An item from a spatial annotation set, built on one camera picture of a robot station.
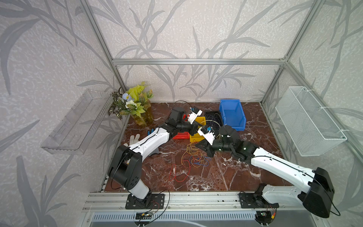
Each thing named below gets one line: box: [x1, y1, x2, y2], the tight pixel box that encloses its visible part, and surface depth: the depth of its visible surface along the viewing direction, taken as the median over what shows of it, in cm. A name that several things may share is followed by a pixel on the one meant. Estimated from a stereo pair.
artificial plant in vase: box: [108, 81, 154, 126], surface depth 91 cm
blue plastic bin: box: [219, 99, 247, 132], surface depth 104 cm
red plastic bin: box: [172, 131, 190, 140], surface depth 75 cm
